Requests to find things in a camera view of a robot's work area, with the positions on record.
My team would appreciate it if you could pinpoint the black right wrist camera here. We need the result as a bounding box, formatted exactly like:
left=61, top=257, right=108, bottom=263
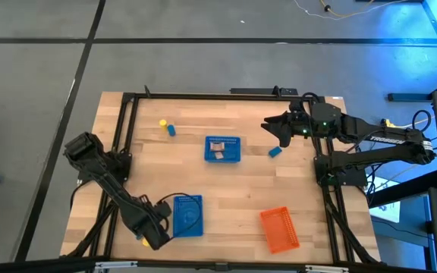
left=288, top=99, right=307, bottom=115

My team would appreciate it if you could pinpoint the white paper sheet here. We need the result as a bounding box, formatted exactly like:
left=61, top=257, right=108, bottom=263
left=369, top=177, right=401, bottom=224

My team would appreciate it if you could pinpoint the black overhead rig bar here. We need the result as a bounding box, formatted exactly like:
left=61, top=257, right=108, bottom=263
left=0, top=256, right=437, bottom=273

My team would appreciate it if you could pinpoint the black aluminium table frame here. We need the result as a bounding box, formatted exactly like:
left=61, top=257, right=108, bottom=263
left=61, top=85, right=382, bottom=266

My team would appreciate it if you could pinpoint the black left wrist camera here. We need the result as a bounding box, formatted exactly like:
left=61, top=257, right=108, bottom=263
left=155, top=200, right=173, bottom=219

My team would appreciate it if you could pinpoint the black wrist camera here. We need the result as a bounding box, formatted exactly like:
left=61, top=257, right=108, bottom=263
left=288, top=99, right=307, bottom=115
left=155, top=200, right=173, bottom=219

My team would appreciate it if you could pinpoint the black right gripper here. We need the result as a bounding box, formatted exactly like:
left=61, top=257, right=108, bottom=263
left=260, top=109, right=320, bottom=149

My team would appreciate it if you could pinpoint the white floor cable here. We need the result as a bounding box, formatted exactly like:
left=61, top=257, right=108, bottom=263
left=293, top=0, right=356, bottom=21

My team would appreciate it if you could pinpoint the orange plastic basket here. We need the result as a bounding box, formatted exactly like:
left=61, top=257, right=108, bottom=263
left=259, top=206, right=301, bottom=255

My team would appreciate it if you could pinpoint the yellow floor cable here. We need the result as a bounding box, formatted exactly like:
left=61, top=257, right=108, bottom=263
left=319, top=0, right=409, bottom=19

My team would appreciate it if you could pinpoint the black metal floor beam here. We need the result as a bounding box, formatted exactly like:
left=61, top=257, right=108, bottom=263
left=387, top=92, right=434, bottom=102

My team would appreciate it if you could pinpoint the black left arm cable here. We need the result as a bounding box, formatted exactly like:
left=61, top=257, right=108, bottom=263
left=139, top=192, right=203, bottom=240

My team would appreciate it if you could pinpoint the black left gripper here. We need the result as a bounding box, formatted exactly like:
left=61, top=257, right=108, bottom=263
left=125, top=206, right=171, bottom=252

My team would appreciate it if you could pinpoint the black bar behind table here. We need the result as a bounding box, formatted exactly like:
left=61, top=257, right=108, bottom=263
left=229, top=85, right=299, bottom=96

